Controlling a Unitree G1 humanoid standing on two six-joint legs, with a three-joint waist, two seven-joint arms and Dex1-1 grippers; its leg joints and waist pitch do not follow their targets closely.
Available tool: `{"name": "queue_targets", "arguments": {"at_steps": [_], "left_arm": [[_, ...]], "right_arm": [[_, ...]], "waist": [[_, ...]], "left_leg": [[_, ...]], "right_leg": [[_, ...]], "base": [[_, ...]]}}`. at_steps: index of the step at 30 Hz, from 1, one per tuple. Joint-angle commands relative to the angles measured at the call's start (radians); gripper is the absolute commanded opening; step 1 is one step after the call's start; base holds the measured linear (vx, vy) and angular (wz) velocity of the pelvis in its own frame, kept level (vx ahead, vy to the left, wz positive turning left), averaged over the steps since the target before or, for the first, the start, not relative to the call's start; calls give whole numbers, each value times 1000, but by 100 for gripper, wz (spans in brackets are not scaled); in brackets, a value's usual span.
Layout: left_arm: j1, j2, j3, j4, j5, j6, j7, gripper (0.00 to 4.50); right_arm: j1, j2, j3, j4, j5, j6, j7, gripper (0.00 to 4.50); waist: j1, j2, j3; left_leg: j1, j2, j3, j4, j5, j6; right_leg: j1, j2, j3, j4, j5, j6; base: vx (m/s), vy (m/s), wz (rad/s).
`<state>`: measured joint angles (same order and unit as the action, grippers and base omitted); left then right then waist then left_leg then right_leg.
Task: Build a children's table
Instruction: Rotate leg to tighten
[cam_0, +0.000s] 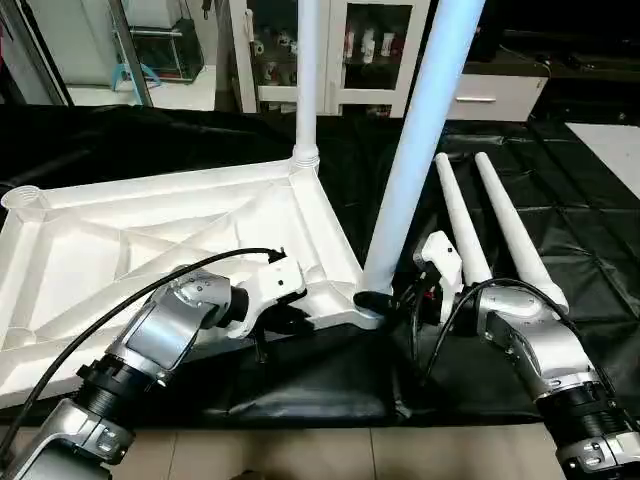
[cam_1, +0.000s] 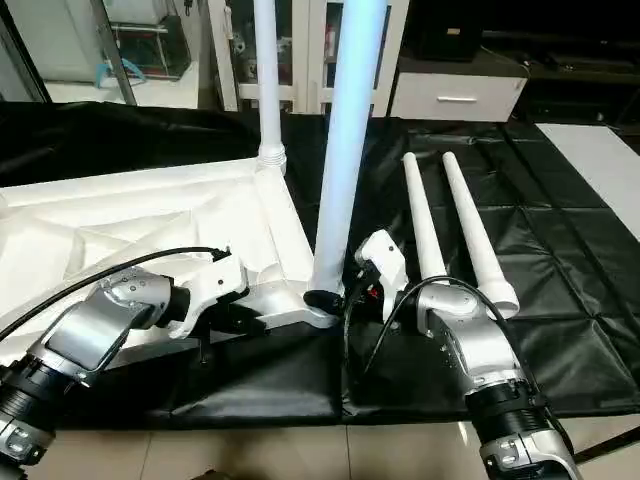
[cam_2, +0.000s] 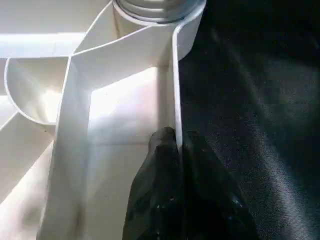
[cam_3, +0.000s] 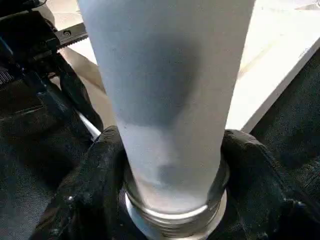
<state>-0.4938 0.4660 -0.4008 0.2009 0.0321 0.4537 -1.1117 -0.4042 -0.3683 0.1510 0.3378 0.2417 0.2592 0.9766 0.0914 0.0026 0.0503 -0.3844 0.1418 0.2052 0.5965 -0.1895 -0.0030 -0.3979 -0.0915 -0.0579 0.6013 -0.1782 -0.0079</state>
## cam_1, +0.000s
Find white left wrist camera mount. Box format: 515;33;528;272
167;257;250;340

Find white drawer unit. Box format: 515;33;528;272
392;69;529;122

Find black shiny table mat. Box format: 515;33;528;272
0;99;640;429

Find glass tank metal frame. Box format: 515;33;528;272
108;13;192;82

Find white glass door cabinet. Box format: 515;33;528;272
207;0;412;117

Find light blue plastic stool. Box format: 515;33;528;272
97;55;147;90

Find white plastic table top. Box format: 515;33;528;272
0;155;346;372

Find black box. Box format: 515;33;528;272
413;19;484;63

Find white plastic table leg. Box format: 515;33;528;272
305;0;391;301
441;151;520;318
253;0;288;174
401;153;450;282

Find white side table board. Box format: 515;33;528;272
534;122;640;214

